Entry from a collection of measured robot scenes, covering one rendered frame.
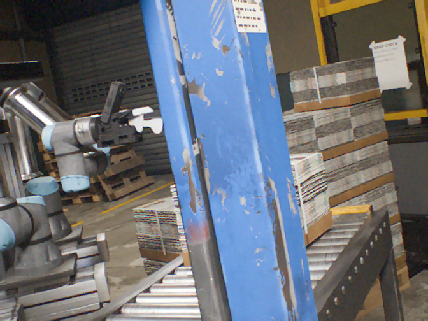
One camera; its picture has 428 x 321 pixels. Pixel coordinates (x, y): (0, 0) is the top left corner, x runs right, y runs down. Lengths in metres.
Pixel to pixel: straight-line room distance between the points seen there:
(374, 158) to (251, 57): 2.81
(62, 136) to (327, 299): 0.82
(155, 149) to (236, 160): 10.20
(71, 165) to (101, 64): 9.48
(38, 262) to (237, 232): 1.46
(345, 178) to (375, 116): 0.42
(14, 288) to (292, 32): 8.02
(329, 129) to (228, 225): 2.51
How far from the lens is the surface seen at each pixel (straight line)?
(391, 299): 1.98
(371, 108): 3.28
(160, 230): 2.49
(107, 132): 1.61
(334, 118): 3.02
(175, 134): 0.49
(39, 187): 2.39
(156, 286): 1.57
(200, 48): 0.48
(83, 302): 1.94
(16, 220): 1.81
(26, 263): 1.92
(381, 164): 3.32
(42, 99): 2.42
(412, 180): 3.84
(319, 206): 1.75
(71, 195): 9.10
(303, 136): 2.84
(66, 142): 1.65
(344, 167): 3.07
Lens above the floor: 1.26
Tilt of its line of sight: 6 degrees down
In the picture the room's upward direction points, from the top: 11 degrees counter-clockwise
